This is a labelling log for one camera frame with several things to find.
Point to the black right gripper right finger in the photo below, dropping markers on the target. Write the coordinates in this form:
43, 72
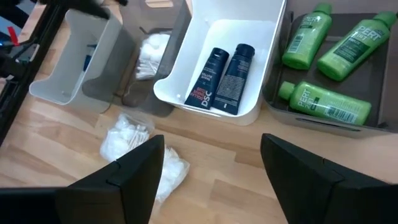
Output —
311, 193

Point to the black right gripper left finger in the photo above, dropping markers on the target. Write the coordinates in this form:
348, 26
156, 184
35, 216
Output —
124, 193

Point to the green shampoo bottle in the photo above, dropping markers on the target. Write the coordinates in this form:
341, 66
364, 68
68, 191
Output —
306, 37
326, 104
354, 46

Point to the dark blue razor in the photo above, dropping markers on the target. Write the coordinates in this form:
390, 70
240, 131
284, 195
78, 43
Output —
87, 60

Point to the clear bag of cotton swabs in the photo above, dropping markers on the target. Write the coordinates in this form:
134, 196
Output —
121, 140
152, 49
172, 171

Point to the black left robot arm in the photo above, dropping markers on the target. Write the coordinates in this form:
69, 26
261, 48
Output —
87, 7

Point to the brown translucent plastic bin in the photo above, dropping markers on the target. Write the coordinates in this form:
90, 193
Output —
367, 84
178, 37

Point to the light grey plastic bin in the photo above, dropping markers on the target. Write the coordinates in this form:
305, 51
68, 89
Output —
56, 77

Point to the white plastic bin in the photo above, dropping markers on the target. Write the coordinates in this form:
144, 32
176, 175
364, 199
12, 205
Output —
217, 34

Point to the black metal rig frame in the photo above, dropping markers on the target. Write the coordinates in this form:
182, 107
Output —
28, 74

